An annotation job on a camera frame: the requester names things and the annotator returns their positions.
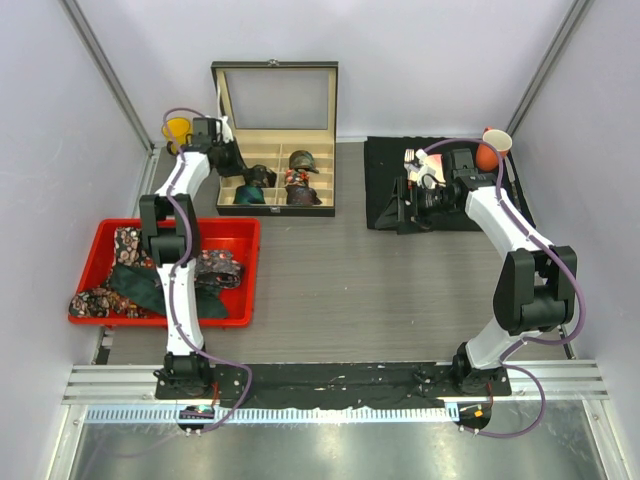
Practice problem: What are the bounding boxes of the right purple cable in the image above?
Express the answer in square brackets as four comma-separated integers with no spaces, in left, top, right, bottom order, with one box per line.
[419,138,587,439]

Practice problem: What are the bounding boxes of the black gold leaf tie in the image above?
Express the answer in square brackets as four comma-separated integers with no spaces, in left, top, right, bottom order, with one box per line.
[242,164,277,188]

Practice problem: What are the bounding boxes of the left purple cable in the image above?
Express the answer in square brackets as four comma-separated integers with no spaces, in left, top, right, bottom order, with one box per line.
[84,107,254,459]

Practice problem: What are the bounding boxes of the rolled orange floral tie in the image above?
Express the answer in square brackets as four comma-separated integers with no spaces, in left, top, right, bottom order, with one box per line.
[284,169,310,187]

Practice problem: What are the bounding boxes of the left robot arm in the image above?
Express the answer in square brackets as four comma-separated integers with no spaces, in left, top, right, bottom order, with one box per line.
[139,116,243,400]

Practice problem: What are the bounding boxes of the pink cream plate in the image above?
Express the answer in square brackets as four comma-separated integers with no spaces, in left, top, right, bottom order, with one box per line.
[425,154,445,183]

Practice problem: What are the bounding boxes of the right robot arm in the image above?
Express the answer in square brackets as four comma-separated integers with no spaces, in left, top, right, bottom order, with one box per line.
[376,148,577,395]

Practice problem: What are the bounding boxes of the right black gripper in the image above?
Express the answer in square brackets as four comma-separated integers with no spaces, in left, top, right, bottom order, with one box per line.
[376,176,459,236]

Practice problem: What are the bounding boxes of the red plastic bin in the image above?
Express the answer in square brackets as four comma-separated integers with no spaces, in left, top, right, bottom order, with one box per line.
[76,217,261,328]

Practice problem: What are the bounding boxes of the orange mug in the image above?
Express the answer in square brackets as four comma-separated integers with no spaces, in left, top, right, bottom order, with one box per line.
[475,127,513,171]

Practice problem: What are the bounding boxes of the rolled dark maroon tie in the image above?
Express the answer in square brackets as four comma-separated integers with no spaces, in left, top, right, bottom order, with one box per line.
[285,185,322,207]

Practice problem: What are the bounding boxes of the aluminium front rail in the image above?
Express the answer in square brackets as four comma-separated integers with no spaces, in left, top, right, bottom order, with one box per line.
[62,360,608,431]

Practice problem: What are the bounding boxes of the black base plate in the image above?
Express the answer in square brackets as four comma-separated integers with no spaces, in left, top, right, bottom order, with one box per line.
[174,362,512,410]

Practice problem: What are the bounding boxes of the purple cable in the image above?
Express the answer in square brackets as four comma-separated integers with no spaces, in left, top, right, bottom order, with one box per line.
[419,138,587,439]
[84,107,254,459]

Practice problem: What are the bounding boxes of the rolled green blue tie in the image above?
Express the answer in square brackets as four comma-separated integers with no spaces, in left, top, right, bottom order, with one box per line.
[233,185,266,205]

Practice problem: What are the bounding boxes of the silver fork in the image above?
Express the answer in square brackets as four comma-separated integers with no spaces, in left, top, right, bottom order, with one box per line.
[404,149,419,189]

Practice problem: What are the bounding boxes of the black placemat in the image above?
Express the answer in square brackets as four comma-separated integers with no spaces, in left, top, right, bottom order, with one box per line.
[364,136,535,229]

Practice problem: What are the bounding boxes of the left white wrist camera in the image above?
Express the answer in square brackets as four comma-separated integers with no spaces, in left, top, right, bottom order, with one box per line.
[216,116,234,143]

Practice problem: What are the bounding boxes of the black tie storage box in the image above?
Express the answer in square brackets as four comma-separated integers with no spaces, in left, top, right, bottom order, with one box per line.
[211,59,339,217]

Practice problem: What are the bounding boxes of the dark green leaf tie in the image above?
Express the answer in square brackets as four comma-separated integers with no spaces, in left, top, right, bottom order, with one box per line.
[108,264,228,319]

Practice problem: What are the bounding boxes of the silver knife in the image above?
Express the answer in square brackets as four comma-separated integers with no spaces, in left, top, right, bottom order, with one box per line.
[504,155,519,207]

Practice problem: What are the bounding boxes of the yellow mug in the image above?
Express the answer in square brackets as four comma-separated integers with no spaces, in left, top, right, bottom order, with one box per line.
[162,117,192,156]

